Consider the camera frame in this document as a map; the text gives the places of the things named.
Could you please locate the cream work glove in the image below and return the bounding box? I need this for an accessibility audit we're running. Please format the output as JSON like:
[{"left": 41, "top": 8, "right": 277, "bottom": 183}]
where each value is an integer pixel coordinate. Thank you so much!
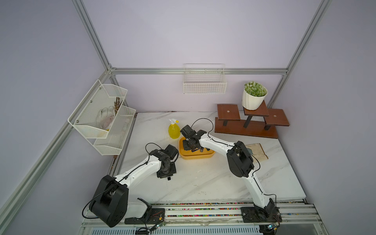
[{"left": 246, "top": 143, "right": 268, "bottom": 162}]

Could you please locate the clear plastic bag in shelf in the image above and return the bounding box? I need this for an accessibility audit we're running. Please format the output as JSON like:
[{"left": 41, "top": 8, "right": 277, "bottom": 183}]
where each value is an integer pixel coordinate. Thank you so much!
[{"left": 96, "top": 106, "right": 116, "bottom": 131}]

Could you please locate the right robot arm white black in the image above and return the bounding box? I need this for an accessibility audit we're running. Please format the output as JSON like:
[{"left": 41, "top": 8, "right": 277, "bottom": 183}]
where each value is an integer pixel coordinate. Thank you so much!
[{"left": 180, "top": 125, "right": 278, "bottom": 217}]

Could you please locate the white mesh two-tier shelf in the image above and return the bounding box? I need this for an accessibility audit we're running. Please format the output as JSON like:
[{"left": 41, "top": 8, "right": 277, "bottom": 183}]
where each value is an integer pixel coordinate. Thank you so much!
[{"left": 68, "top": 80, "right": 136, "bottom": 156}]

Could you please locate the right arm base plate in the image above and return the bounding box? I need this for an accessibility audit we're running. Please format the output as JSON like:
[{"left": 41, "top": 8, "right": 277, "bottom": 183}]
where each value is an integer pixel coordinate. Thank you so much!
[{"left": 240, "top": 201, "right": 282, "bottom": 223}]

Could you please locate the yellow spray bottle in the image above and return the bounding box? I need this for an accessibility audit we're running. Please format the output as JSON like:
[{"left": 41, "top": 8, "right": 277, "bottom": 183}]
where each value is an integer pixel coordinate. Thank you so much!
[{"left": 168, "top": 118, "right": 181, "bottom": 139}]

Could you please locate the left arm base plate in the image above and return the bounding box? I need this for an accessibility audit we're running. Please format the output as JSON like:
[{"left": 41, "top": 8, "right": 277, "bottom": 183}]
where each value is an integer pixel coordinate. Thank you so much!
[{"left": 124, "top": 198, "right": 165, "bottom": 224}]

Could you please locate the brown wooden tiered stand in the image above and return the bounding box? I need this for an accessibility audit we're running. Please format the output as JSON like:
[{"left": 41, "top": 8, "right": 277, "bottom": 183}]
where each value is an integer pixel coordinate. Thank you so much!
[{"left": 214, "top": 101, "right": 290, "bottom": 139}]

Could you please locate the white wire wall basket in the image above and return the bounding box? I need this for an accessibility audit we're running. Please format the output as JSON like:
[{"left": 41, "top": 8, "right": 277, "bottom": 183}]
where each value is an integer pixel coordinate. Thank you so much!
[{"left": 183, "top": 64, "right": 227, "bottom": 95}]

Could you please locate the white pot green plant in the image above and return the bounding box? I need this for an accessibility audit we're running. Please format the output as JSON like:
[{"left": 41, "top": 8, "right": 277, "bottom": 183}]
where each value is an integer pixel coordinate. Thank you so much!
[{"left": 242, "top": 81, "right": 268, "bottom": 111}]

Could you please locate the yellow plastic storage box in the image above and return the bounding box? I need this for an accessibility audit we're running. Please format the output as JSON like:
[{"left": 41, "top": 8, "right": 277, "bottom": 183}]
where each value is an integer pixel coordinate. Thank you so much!
[{"left": 179, "top": 137, "right": 215, "bottom": 160}]

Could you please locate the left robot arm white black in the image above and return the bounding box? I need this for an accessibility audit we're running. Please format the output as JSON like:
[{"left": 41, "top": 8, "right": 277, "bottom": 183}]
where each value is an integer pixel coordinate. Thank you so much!
[{"left": 81, "top": 145, "right": 179, "bottom": 228}]

